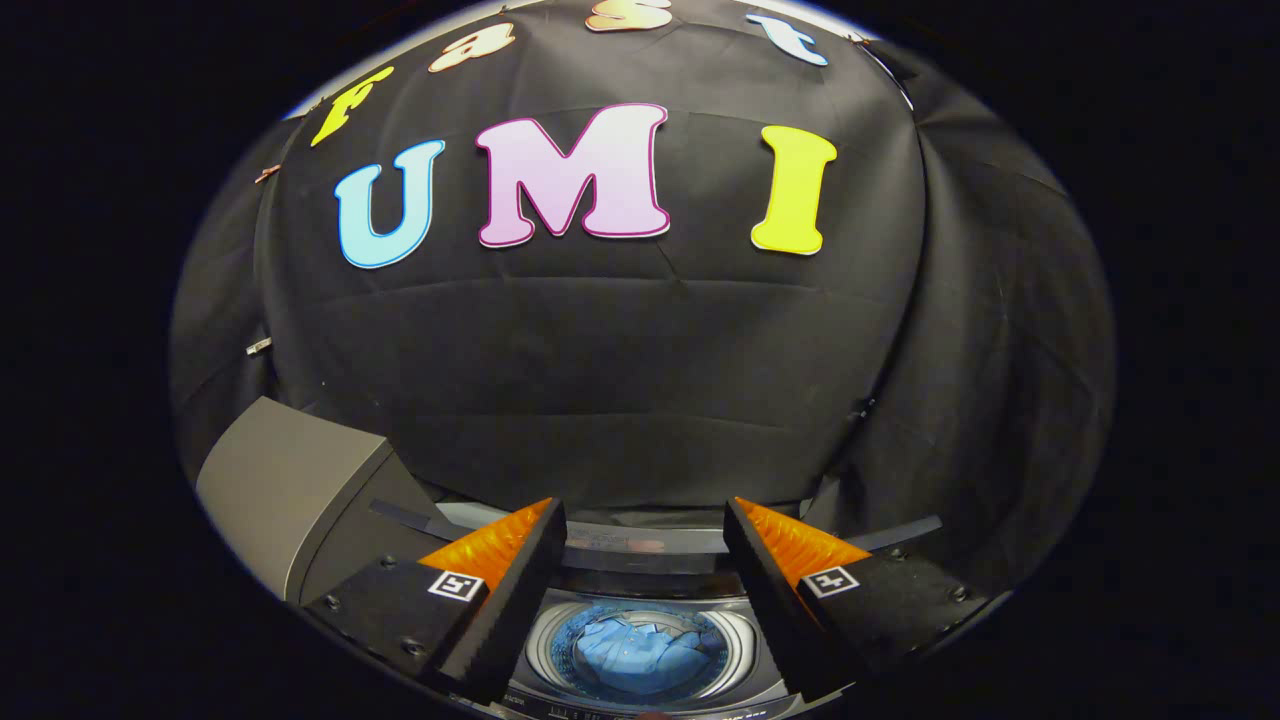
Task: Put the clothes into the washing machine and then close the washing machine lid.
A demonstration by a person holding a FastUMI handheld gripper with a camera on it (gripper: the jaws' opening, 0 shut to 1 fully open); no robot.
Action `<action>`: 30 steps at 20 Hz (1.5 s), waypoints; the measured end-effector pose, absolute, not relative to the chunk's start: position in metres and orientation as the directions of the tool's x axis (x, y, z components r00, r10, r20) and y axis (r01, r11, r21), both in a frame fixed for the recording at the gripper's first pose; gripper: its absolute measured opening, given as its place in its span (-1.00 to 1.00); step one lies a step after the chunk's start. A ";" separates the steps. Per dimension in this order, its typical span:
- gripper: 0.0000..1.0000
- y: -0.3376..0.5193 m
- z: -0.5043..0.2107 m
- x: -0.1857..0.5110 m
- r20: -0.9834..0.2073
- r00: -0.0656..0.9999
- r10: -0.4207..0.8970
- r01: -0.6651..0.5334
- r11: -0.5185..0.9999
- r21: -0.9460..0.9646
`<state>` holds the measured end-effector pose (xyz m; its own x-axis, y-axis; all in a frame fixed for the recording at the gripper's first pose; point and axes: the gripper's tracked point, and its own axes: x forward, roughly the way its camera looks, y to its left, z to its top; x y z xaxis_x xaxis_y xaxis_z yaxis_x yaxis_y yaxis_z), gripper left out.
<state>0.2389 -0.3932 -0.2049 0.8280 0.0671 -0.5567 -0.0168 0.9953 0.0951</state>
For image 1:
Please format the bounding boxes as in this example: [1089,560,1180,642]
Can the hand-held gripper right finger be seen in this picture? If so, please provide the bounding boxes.
[722,497,991,703]

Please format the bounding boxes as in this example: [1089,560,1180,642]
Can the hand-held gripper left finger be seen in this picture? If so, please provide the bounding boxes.
[303,497,569,707]

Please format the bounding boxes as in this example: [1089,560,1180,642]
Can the grey top-load washing machine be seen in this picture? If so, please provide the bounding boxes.
[368,496,946,720]

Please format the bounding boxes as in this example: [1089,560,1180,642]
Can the light blue polo shirt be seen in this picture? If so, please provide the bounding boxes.
[574,611,727,699]

